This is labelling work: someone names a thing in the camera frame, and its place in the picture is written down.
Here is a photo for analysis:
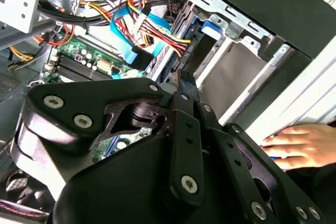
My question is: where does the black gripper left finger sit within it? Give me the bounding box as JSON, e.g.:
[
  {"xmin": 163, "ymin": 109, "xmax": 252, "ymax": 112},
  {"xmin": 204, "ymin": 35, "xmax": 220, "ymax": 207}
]
[{"xmin": 10, "ymin": 69, "xmax": 206, "ymax": 208}]

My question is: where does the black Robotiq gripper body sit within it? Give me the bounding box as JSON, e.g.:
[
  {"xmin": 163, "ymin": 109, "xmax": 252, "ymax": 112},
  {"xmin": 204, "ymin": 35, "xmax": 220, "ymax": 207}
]
[{"xmin": 51, "ymin": 129, "xmax": 250, "ymax": 224}]

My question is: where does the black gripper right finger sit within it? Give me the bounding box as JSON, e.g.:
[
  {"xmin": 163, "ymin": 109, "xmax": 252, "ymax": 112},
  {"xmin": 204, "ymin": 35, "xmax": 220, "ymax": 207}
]
[{"xmin": 188, "ymin": 70, "xmax": 328, "ymax": 224}]

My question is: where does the hard disk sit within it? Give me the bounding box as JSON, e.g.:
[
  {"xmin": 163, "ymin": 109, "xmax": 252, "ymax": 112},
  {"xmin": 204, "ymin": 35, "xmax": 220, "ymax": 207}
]
[{"xmin": 144, "ymin": 1, "xmax": 224, "ymax": 83}]

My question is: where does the bare person hand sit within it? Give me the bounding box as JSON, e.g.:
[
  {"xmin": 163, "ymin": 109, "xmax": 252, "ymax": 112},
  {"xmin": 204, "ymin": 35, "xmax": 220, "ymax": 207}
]
[{"xmin": 262, "ymin": 123, "xmax": 336, "ymax": 169}]

